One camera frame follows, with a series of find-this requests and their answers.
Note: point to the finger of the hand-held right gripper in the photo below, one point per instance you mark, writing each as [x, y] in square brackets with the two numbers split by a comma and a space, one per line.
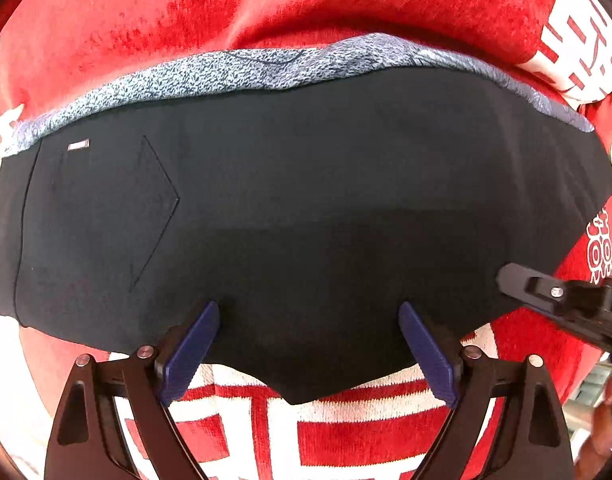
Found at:
[526, 282]

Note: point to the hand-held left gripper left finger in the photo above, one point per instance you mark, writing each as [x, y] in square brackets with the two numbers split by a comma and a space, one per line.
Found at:
[190, 356]

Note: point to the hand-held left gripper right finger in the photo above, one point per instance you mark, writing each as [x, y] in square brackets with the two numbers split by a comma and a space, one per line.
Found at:
[431, 356]

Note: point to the black pants with grey waistband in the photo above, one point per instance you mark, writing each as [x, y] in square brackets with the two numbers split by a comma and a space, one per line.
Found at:
[306, 200]

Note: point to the person's right hand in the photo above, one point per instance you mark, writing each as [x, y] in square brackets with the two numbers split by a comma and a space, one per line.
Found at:
[603, 425]

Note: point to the red printed blanket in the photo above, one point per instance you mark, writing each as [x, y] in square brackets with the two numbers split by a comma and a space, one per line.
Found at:
[186, 15]

